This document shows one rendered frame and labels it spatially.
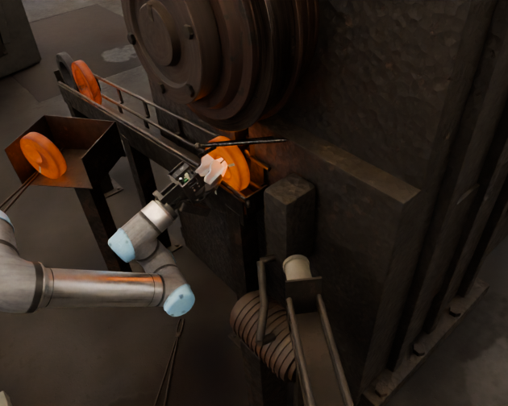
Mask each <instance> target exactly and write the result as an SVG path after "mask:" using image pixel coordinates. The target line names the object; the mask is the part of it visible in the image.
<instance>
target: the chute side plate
mask: <svg viewBox="0 0 508 406"><path fill-rule="evenodd" d="M58 87H59V89H60V92H61V95H62V97H63V98H64V101H65V102H66V100H65V99H67V100H69V101H70V102H71V105H72V107H73V108H74V109H76V110H78V111H79V112H81V113H82V114H84V115H85V116H86V117H88V118H90V119H97V120H107V121H115V122H116V124H117V127H118V130H119V135H120V138H121V139H122V137H121V134H122V135H123V136H124V137H126V138H127V139H128V140H129V143H130V146H132V147H133V148H135V149H136V150H137V151H139V152H141V153H142V154H144V155H146V156H147V157H148V158H149V159H151V160H153V161H154V162H156V163H157V164H159V165H160V166H161V167H163V168H165V169H166V170H168V171H169V172H170V171H172V170H173V169H174V168H175V167H176V166H177V165H178V164H179V163H180V162H181V161H183V163H184V164H188V165H189V166H190V168H191V169H192V170H193V171H196V169H197V167H195V166H193V165H192V164H191V163H189V162H187V161H186V160H184V159H182V158H181V157H180V156H178V155H176V154H174V153H172V152H171V151H169V150H168V149H166V148H164V147H162V146H161V145H160V144H158V143H155V142H154V141H152V140H151V139H149V138H148V137H146V136H144V135H142V134H140V133H139V132H138V131H137V130H134V129H133V128H131V127H129V126H128V125H126V124H124V123H123V122H121V121H119V120H118V119H117V118H114V117H113V116H111V115H109V114H108V113H106V112H105V111H103V110H101V109H99V108H98V107H97V106H95V105H93V104H91V103H90V102H88V101H86V100H85V99H83V98H82V97H79V96H78V95H76V94H75V93H73V92H71V91H70V90H68V89H66V88H65V87H63V86H62V85H60V84H58ZM66 103H67V102H66ZM216 194H217V195H216ZM216 194H215V192H213V193H212V194H211V195H209V196H208V198H209V199H210V200H211V201H213V202H214V203H215V204H216V205H217V206H218V207H220V208H221V209H223V210H224V211H225V212H226V205H227V206H228V207H230V208H231V209H232V210H234V211H235V212H236V213H237V214H238V215H239V218H240V224H241V225H242V226H246V223H245V214H244V202H243V201H242V200H240V199H239V198H238V197H237V196H235V195H234V194H233V193H231V192H230V191H228V190H227V189H226V188H224V187H223V186H222V185H219V187H218V188H217V189H216Z"/></svg>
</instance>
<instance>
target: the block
mask: <svg viewBox="0 0 508 406"><path fill-rule="evenodd" d="M315 195H316V188H315V186H314V185H313V184H312V183H310V182H309V181H307V180H305V179H304V178H302V177H300V176H299V175H298V174H296V173H290V174H289V175H288V176H286V177H284V178H282V179H281V180H279V181H278V182H276V183H274V184H272V185H270V186H269V187H267V188H266V190H265V191H264V219H265V237H266V255H272V254H274V255H275V256H276V260H277V261H276V262H274V263H273V264H274V265H275V266H276V267H278V268H279V269H280V270H281V271H283V272H284V270H283V263H284V261H285V260H286V259H287V258H288V257H290V256H291V255H304V256H306V257H307V258H309V257H311V255H312V250H313V236H314V209H315Z"/></svg>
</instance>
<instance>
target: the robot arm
mask: <svg viewBox="0 0 508 406"><path fill-rule="evenodd" d="M179 166H181V167H180V168H179V169H177V170H176V171H175V172H174V173H173V171H174V170H175V169H176V168H178V167H179ZM226 170H227V163H226V162H225V160H224V159H223V158H219V159H213V158H212V157H211V156H210V155H208V154H207V155H205V156H203V157H202V158H201V165H200V167H198V168H197V169H196V171H193V170H192V169H191V168H190V166H189V165H188V164H184V163H183V161H181V162H180V163H179V164H178V165H177V166H176V167H175V168H174V169H173V170H172V171H170V172H169V173H168V174H167V176H168V177H169V179H170V180H171V181H172V183H170V184H169V185H168V186H167V187H166V188H165V189H163V190H162V191H161V192H160V193H159V192H158V191H157V190H156V191H155V192H154V193H153V196H154V197H155V200H154V201H151V202H150V203H148V204H147V205H146V206H145V207H144V208H143V209H141V211H139V212H138V213H137V214H136V215H135V216H134V217H133V218H132V219H131V220H129V221H128V222H127V223H126V224H125V225H124V226H122V227H121V228H119V229H118V231H117V232H116V233H115V234H114V235H113V236H112V237H111V238H110V239H109V240H108V245H109V246H110V248H111V249H112V250H113V251H114V252H115V253H116V255H117V256H118V257H119V258H121V259H122V260H123V261H124V262H126V263H129V262H130V261H132V260H133V259H135V260H136V261H137V262H138V263H139V264H140V265H141V266H142V267H143V269H144V270H145V272H146V273H137V272H121V271H92V270H77V269H61V268H46V267H45V266H44V265H43V264H42V263H40V262H30V261H26V260H24V259H21V258H20V257H19V252H18V247H17V244H16V241H15V235H14V232H15V230H14V227H13V225H12V224H11V223H10V219H9V218H8V217H7V215H6V214H5V213H3V212H2V211H1V210H0V311H1V312H7V313H35V312H36V311H37V310H38V309H39V308H51V307H154V306H155V307H164V311H166V313H167V314H168V315H170V316H172V317H179V316H181V315H183V314H185V313H187V312H188V311H190V310H191V308H192V306H193V305H194V302H195V296H194V294H193V292H192V290H191V288H190V285H189V284H187V282H186V280H185V278H184V276H183V275H182V274H181V272H180V270H179V268H178V266H177V265H176V260H175V258H174V257H173V255H172V253H171V252H170V251H169V250H168V249H166V248H165V246H164V245H163V244H162V243H161V242H160V241H159V240H158V238H157V237H158V236H159V235H160V234H161V233H162V232H163V231H164V230H166V229H167V228H168V227H169V226H170V225H171V224H172V223H173V220H175V219H176V218H177V217H178V216H177V214H176V213H175V210H176V209H178V210H180V211H181V212H186V213H192V214H197V215H199V216H204V217H207V216H208V214H209V212H210V210H211V208H209V207H208V205H207V204H206V203H204V202H202V201H201V200H203V199H205V198H206V199H207V198H208V196H209V195H211V194H212V193H213V192H214V191H215V190H216V189H217V188H218V187H219V185H220V183H221V181H222V179H223V176H224V174H225V172H226ZM203 180H204V181H205V182H206V184H204V183H203Z"/></svg>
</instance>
